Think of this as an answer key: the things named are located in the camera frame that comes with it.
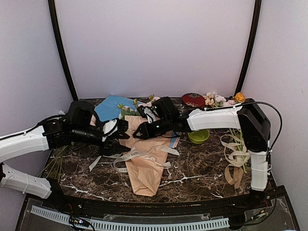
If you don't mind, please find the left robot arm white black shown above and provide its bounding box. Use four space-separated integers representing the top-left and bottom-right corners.
0 101 130 210

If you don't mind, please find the red round embroidered cushion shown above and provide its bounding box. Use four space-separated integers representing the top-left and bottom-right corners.
181 93 205 108

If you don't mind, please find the lime green bowl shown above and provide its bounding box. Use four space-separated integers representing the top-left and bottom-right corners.
188 129 210 144

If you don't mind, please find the white printed ribbon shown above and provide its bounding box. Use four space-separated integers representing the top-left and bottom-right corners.
89 143 180 173

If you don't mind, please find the black frame post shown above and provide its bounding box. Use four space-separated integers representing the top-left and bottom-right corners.
234 0 262 96
48 0 78 101

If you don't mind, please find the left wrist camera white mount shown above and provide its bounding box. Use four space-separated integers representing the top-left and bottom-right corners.
100 118 128 141

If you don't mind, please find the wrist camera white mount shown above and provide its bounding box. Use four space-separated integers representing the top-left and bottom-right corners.
137 96 180 124
100 118 128 141

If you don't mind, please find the brown twine ribbon bundle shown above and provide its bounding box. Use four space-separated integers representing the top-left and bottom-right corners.
220 134 250 189

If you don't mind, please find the right black frame post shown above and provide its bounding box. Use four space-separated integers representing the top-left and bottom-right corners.
234 0 262 96

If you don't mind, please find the pile of fake flowers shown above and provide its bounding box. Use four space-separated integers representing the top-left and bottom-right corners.
38 109 75 182
203 91 251 174

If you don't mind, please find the white rose fake flower stem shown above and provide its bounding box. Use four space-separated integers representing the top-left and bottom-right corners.
117 99 140 120

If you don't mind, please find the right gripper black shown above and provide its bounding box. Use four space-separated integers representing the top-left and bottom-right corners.
134 116 172 139

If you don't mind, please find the blue wrapping paper sheet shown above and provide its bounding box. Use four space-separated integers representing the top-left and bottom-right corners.
95 95 136 121

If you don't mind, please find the white slotted cable duct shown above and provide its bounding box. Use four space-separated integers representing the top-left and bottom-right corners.
30 205 230 231

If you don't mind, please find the pink rose fake flower stem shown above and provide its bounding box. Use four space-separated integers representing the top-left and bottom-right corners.
145 94 160 107

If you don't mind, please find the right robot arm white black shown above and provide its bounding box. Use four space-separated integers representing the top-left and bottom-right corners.
133 97 275 209

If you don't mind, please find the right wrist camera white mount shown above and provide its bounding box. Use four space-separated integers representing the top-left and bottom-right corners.
137 96 180 124

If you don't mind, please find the left black frame post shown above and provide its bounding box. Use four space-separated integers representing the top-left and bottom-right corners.
48 0 78 101

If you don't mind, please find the beige pink wrapping paper sheet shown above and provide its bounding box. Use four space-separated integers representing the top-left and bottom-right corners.
120 115 170 197

